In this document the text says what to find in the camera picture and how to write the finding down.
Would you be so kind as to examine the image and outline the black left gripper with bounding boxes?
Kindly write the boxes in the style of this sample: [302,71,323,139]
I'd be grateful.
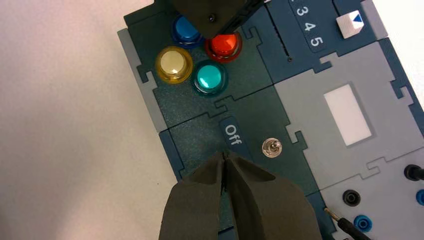
[168,0,266,39]

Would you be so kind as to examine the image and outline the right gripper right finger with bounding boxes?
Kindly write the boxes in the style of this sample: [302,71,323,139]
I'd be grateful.
[225,152,322,240]

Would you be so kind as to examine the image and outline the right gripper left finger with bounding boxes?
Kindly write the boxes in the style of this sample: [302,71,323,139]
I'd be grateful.
[158,151,227,240]

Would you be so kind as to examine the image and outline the blue grey control box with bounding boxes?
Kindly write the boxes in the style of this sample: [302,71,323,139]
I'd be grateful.
[117,0,424,240]

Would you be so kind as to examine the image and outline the red push button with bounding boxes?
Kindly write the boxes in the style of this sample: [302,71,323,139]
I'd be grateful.
[204,31,244,64]

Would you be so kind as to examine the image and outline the blue push button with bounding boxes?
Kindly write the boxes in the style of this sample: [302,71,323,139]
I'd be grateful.
[171,14,205,50]

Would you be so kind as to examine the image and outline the yellow push button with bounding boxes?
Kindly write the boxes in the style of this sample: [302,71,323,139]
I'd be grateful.
[154,45,194,85]

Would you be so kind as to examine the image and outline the teal push button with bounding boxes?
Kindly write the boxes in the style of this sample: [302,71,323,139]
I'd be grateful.
[192,59,229,98]

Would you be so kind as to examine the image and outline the white display window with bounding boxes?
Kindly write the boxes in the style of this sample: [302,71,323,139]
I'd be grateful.
[323,83,373,147]

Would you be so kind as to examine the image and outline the white slider knob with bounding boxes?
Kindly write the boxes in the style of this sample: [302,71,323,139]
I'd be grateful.
[335,9,365,40]

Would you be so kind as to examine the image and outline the metal toggle switch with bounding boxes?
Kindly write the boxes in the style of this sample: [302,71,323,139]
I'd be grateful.
[261,137,283,159]

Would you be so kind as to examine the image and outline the grey cable black plugs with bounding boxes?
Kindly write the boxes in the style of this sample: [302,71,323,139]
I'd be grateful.
[323,164,424,240]

